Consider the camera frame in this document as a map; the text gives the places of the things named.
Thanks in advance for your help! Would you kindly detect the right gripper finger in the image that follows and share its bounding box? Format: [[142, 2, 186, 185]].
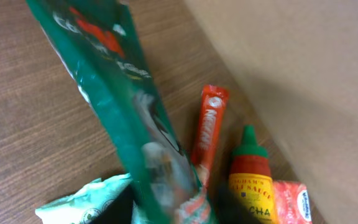
[[90, 185, 134, 224]]

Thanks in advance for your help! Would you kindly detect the pale green wipes packet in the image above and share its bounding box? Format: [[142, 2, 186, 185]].
[[35, 174, 149, 224]]

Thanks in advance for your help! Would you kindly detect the red sriracha sauce bottle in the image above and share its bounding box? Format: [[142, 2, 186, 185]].
[[228, 125, 278, 223]]

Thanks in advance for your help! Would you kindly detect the red coffee stick sachet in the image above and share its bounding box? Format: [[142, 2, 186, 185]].
[[191, 85, 229, 187]]

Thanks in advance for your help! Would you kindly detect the red tissue packet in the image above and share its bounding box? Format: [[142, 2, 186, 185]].
[[273, 180, 312, 224]]

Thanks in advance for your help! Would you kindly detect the green 3M gloves packet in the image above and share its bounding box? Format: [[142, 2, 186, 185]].
[[28, 0, 217, 223]]

